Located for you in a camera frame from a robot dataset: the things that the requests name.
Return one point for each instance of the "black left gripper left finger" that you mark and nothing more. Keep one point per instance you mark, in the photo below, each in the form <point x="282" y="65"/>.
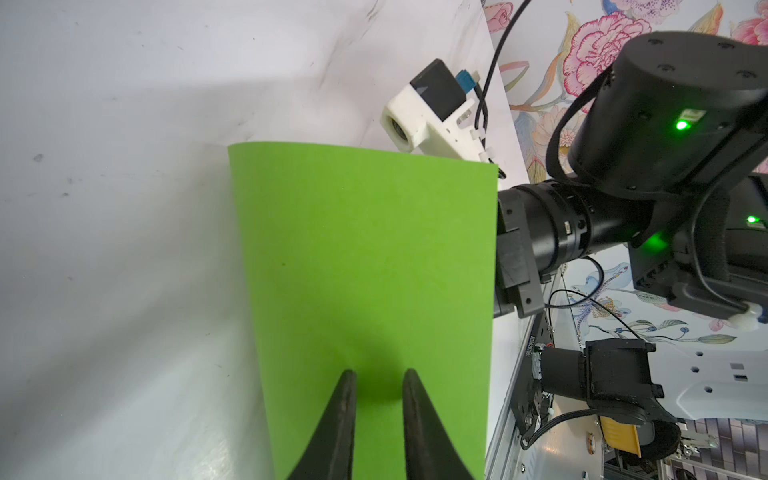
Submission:
<point x="329" y="453"/>

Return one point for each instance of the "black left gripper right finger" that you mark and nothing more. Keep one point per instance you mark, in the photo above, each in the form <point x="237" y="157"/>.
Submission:
<point x="429" y="452"/>

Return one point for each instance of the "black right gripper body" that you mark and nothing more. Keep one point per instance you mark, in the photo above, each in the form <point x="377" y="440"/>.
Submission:
<point x="517" y="279"/>

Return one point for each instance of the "green square paper sheet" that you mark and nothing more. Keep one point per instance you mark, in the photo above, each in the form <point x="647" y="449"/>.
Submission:
<point x="376" y="262"/>

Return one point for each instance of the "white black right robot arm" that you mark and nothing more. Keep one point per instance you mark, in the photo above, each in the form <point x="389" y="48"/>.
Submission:
<point x="665" y="163"/>

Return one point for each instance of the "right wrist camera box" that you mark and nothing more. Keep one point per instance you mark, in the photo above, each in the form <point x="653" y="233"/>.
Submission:
<point x="431" y="114"/>

